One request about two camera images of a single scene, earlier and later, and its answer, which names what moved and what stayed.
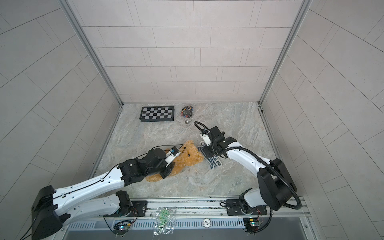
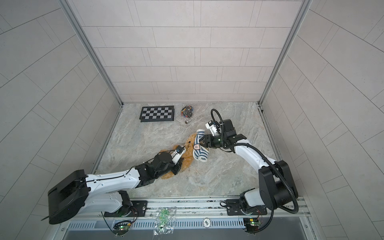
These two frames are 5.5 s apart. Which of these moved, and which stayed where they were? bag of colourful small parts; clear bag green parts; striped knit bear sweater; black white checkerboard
Moved: striped knit bear sweater
Stayed: bag of colourful small parts; clear bag green parts; black white checkerboard
